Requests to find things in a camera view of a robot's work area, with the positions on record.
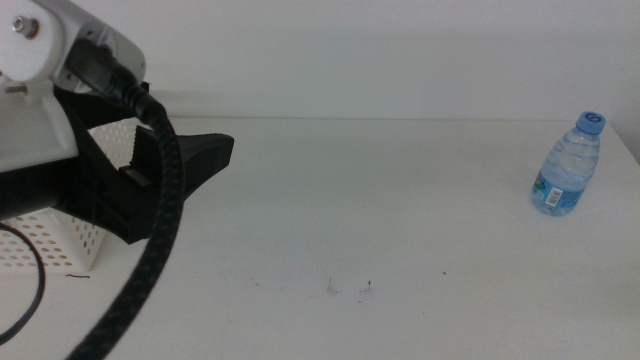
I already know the clear water bottle blue cap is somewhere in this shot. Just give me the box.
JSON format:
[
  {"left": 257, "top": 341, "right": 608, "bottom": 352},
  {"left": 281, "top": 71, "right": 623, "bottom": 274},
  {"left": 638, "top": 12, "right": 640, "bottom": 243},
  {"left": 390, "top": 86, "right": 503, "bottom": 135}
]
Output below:
[{"left": 529, "top": 110, "right": 607, "bottom": 218}]

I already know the white perforated plastic basket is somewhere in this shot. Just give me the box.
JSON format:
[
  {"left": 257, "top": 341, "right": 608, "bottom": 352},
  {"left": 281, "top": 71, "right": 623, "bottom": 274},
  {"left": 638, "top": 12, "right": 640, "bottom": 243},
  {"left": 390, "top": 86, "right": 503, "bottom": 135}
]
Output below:
[{"left": 0, "top": 117, "right": 140, "bottom": 274}]

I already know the black braided left camera cable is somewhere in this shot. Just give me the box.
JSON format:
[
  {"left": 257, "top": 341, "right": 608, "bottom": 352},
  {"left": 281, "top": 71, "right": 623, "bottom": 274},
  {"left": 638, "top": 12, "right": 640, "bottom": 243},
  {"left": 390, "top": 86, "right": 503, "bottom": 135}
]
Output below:
[{"left": 63, "top": 38, "right": 187, "bottom": 360}]

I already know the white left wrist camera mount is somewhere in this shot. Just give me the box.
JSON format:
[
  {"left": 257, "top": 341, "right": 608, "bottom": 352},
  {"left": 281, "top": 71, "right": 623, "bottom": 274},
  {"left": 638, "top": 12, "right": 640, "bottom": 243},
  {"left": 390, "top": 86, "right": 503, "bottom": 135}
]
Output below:
[{"left": 0, "top": 0, "right": 147, "bottom": 174}]

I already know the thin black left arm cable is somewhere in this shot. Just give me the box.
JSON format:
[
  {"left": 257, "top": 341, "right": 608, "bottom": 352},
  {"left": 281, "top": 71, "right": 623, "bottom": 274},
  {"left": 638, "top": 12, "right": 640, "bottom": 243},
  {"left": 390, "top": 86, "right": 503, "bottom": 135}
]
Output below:
[{"left": 0, "top": 221, "right": 47, "bottom": 347}]

